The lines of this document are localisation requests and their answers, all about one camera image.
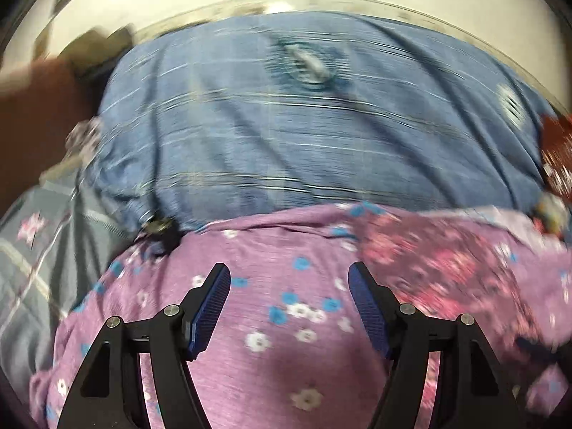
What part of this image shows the purple small-flower garment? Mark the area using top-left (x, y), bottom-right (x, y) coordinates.
top-left (29, 203), bottom-right (572, 429)

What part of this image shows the small colourful object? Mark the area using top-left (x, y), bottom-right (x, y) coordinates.
top-left (534, 192), bottom-right (572, 237)

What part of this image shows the brown wooden furniture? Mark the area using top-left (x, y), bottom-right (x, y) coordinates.
top-left (0, 56), bottom-right (97, 215)

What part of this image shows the small dark object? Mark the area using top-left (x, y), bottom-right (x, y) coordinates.
top-left (140, 217), bottom-right (184, 255)

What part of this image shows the small floral cloth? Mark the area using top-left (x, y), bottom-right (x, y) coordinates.
top-left (67, 116), bottom-right (105, 162)

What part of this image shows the blue plaid cloth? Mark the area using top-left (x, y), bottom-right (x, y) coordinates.
top-left (85, 11), bottom-right (559, 237)

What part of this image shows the red patterned object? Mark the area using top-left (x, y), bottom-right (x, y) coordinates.
top-left (538, 114), bottom-right (572, 197)

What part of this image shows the beige strip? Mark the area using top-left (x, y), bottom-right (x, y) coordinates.
top-left (40, 156), bottom-right (85, 184)

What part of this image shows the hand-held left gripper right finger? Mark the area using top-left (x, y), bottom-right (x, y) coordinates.
top-left (347, 261), bottom-right (521, 429)

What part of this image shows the beige object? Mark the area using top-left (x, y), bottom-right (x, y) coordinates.
top-left (58, 24), bottom-right (135, 77)

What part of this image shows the grey round object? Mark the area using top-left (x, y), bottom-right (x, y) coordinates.
top-left (268, 40), bottom-right (345, 92)

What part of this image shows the grey plaid bed sheet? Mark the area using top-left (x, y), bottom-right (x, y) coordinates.
top-left (0, 174), bottom-right (139, 389)

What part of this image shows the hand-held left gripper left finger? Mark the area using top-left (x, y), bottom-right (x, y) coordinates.
top-left (56, 263), bottom-right (232, 429)

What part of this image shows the mauve pink-floral garment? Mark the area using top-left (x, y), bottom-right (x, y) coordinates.
top-left (357, 208), bottom-right (572, 412)

